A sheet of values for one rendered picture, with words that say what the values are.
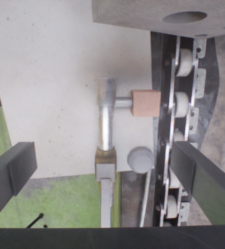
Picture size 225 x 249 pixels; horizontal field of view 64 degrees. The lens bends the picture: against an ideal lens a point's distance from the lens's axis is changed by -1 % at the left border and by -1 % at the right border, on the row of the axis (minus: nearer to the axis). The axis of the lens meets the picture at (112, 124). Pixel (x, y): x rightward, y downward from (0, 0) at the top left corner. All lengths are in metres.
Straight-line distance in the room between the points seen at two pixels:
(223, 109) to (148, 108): 0.18
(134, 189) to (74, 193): 1.00
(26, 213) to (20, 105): 1.28
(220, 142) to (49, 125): 0.30
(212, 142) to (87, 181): 0.99
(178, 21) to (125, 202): 0.30
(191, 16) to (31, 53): 0.19
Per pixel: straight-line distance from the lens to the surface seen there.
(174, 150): 0.16
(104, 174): 0.23
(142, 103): 0.23
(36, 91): 0.28
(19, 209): 1.52
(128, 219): 0.39
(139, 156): 0.27
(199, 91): 0.34
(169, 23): 0.19
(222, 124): 0.38
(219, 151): 0.39
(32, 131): 0.29
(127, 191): 0.35
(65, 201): 1.38
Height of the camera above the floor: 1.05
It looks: 75 degrees down
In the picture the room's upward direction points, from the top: 175 degrees clockwise
